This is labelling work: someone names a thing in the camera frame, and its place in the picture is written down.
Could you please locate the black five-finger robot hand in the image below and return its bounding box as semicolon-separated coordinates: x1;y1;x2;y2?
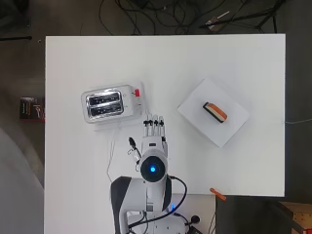
141;113;169;151

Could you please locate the white flat box stand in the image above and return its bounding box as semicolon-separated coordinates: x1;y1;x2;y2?
176;77;252;149

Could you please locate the steel toaster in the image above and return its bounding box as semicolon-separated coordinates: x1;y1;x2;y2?
80;84;144;125

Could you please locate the orange clamp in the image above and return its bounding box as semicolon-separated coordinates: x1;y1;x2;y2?
209;187;228;202

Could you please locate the dark red box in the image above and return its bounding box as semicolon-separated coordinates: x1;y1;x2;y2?
19;97;46;122

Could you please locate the white sheet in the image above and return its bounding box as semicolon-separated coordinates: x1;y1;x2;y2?
0;126;45;234

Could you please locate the black tripod stand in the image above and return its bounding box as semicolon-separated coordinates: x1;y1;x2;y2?
199;0;288;34

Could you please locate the wooden crate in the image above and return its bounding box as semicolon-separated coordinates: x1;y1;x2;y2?
278;201;312;234

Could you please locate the black rod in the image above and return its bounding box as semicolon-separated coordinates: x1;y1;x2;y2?
0;35;33;42

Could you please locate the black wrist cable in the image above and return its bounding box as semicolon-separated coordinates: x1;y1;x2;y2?
127;136;143;172

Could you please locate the white toaster cable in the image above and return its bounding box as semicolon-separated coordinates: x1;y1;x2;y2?
105;122;124;183

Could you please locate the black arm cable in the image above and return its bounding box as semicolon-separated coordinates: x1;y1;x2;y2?
128;175;189;229

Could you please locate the black floor cable tangle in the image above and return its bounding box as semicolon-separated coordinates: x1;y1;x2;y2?
98;0;204;36

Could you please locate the thin white cable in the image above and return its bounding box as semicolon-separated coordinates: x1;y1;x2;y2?
285;118;312;126

